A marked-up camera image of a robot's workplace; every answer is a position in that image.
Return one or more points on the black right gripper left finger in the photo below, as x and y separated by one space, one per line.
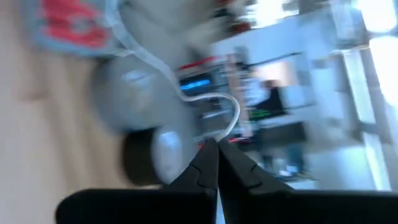
155 205

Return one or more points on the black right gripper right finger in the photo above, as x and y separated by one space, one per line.
280 205

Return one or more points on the grey round container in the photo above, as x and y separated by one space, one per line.
133 93

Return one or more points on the red flat item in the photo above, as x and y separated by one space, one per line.
71 21

